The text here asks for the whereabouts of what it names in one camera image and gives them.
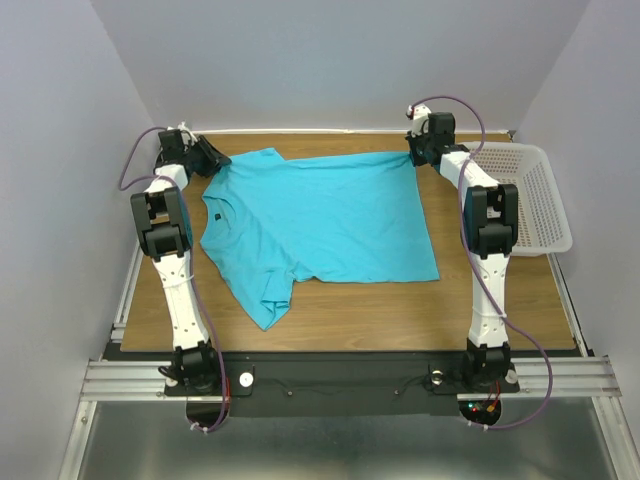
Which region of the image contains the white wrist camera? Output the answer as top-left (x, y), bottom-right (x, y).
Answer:
top-left (406, 102), bottom-right (431, 137)
top-left (177, 121), bottom-right (198, 146)

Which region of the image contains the white plastic laundry basket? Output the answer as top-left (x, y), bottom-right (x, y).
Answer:
top-left (475, 142), bottom-right (573, 257)

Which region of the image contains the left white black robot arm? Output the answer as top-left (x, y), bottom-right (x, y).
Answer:
top-left (118, 123), bottom-right (231, 395)

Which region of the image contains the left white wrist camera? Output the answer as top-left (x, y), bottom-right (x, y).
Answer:
top-left (177, 121), bottom-right (198, 146)

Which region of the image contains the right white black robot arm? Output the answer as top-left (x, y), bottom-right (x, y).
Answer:
top-left (406, 104), bottom-right (518, 390)

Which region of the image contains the turquoise t shirt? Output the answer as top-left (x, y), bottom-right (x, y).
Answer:
top-left (200, 148), bottom-right (440, 331)

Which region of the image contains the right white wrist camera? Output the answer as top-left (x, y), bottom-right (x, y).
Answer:
top-left (406, 102), bottom-right (431, 137)

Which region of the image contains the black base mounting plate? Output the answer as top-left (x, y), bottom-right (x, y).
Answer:
top-left (84, 351), bottom-right (519, 419)

